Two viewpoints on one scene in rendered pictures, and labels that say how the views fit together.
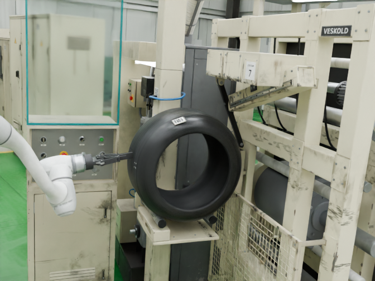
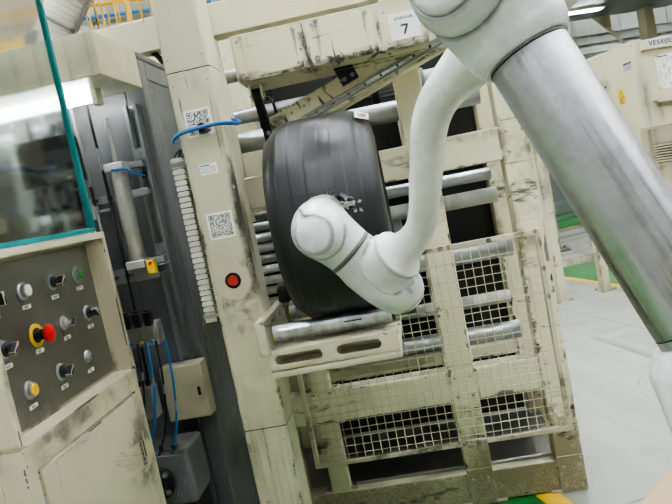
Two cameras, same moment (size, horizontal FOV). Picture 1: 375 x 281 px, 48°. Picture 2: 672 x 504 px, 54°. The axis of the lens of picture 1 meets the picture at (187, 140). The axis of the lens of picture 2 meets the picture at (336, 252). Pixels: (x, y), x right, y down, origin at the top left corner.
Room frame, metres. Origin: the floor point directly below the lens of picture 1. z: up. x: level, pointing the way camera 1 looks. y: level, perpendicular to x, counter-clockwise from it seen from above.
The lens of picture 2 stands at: (1.32, 1.73, 1.26)
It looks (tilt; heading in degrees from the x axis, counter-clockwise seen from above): 5 degrees down; 297
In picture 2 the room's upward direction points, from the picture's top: 11 degrees counter-clockwise
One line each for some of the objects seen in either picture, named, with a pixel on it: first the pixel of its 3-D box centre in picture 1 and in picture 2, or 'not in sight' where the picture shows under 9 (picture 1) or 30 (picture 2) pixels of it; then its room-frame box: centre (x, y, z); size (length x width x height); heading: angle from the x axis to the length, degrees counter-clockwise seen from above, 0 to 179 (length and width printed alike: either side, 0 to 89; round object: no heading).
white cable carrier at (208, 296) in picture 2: not in sight; (197, 240); (2.53, 0.19, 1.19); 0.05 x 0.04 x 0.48; 110
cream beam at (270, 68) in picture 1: (250, 66); (332, 46); (2.21, -0.29, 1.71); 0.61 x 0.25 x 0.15; 20
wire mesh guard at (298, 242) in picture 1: (245, 264); (423, 352); (2.13, -0.36, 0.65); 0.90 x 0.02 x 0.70; 20
